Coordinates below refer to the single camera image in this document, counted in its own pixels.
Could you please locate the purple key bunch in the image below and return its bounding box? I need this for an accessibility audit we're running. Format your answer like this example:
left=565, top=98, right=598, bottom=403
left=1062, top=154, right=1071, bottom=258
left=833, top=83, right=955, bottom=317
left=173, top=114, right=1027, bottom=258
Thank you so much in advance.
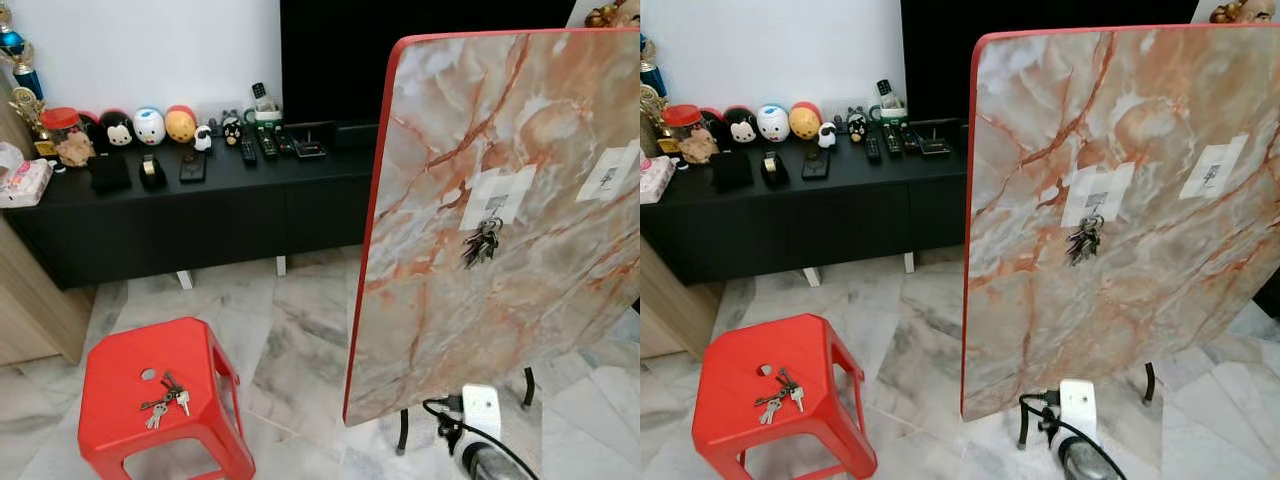
left=461, top=216, right=504, bottom=270
left=1064, top=214, right=1107, bottom=267

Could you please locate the white adhesive hook with keys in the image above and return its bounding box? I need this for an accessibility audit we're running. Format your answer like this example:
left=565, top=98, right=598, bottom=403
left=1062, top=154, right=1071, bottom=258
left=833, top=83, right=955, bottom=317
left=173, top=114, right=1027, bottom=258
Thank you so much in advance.
left=1059, top=159, right=1137, bottom=230
left=459, top=164, right=539, bottom=232

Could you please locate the white adhesive hook empty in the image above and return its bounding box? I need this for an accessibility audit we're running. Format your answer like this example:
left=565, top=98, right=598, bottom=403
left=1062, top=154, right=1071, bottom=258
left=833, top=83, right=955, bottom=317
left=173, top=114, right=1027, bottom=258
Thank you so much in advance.
left=574, top=144, right=640, bottom=205
left=1179, top=134, right=1250, bottom=200

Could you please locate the marble folding table top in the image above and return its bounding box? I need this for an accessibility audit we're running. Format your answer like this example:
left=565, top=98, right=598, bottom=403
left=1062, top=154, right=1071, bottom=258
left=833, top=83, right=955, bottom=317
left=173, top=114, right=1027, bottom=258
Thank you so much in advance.
left=342, top=27, right=641, bottom=429
left=959, top=21, right=1280, bottom=423

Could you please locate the beige wooden cabinet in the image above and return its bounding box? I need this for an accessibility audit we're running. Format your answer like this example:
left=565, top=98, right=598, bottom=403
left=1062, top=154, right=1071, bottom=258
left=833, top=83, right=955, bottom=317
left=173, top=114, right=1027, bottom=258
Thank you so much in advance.
left=0, top=85, right=97, bottom=367
left=640, top=235, right=724, bottom=360

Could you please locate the silver key bunch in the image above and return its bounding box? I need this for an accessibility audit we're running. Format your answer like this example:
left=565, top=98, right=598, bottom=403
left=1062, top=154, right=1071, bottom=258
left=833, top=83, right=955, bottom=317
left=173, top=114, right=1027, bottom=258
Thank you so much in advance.
left=139, top=371, right=192, bottom=431
left=754, top=366, right=805, bottom=427

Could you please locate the black TV console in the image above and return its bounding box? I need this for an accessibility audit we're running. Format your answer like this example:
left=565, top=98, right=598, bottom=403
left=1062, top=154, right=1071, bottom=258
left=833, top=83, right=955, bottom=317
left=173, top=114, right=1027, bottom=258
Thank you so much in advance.
left=0, top=124, right=382, bottom=292
left=640, top=119, right=972, bottom=287

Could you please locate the black desk tray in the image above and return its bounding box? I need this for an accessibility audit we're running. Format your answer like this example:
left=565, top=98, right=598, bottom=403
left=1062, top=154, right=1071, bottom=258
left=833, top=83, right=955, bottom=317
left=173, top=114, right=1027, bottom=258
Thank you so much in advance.
left=289, top=121, right=337, bottom=160
left=914, top=117, right=962, bottom=157

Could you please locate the red plastic stool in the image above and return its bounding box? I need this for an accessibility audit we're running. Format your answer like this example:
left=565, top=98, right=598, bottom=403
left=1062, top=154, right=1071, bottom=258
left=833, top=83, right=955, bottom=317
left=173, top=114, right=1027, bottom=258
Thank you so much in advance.
left=691, top=312, right=880, bottom=480
left=77, top=316, right=257, bottom=480

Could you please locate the pink white tissue box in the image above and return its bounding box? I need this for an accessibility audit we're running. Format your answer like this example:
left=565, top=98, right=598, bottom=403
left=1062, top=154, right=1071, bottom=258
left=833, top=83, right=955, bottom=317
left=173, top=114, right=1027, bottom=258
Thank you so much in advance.
left=0, top=141, right=54, bottom=209
left=640, top=154, right=678, bottom=206

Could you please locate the green mug with handset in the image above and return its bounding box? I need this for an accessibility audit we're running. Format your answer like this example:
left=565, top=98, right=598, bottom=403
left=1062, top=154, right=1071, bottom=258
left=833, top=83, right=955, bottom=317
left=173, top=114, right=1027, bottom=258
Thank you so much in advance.
left=245, top=81, right=284, bottom=130
left=870, top=78, right=909, bottom=126

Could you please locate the red lidded snack jar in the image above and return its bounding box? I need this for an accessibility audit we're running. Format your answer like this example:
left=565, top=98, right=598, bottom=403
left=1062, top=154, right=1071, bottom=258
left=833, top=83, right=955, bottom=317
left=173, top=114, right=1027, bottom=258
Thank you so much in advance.
left=662, top=103, right=720, bottom=165
left=40, top=106, right=97, bottom=168

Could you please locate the black television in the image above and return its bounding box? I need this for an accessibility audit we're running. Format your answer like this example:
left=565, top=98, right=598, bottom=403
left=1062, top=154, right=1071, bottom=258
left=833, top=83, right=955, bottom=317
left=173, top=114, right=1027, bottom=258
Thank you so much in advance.
left=899, top=0, right=1202, bottom=147
left=279, top=0, right=578, bottom=152

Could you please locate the black wallet pouch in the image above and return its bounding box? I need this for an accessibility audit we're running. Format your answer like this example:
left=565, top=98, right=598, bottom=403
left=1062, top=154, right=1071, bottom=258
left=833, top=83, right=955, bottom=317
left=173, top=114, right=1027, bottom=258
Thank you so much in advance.
left=87, top=151, right=134, bottom=195
left=711, top=147, right=757, bottom=194

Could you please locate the yellow round figure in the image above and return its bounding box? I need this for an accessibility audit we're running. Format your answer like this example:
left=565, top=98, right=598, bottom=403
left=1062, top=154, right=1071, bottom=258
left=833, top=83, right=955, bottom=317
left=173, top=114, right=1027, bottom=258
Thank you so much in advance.
left=164, top=103, right=198, bottom=144
left=788, top=100, right=823, bottom=141

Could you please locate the tall blue gold trophy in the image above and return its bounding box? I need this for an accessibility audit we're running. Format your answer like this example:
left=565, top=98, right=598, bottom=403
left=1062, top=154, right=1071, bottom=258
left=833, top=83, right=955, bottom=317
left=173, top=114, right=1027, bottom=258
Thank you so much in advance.
left=640, top=35, right=667, bottom=102
left=0, top=4, right=47, bottom=102

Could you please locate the black mouse round figure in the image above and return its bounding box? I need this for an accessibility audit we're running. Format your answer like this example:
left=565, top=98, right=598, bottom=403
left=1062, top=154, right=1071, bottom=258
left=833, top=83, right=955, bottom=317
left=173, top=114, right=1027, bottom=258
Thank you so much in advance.
left=98, top=109, right=137, bottom=150
left=722, top=105, right=760, bottom=147

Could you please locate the black table leg frame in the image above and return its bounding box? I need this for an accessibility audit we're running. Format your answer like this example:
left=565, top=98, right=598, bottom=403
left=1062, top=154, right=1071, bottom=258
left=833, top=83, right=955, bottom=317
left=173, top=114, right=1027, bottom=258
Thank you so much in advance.
left=1017, top=361, right=1160, bottom=452
left=396, top=364, right=537, bottom=457

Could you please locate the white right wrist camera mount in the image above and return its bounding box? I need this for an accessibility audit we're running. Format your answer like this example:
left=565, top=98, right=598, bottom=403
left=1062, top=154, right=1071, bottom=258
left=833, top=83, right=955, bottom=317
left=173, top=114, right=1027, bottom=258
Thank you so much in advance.
left=459, top=383, right=502, bottom=442
left=1059, top=378, right=1100, bottom=438

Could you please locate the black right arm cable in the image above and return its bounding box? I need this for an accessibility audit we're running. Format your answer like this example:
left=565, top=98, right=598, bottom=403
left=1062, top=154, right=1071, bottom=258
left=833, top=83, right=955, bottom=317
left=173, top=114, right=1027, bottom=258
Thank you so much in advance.
left=1017, top=391, right=1132, bottom=480
left=421, top=396, right=542, bottom=480

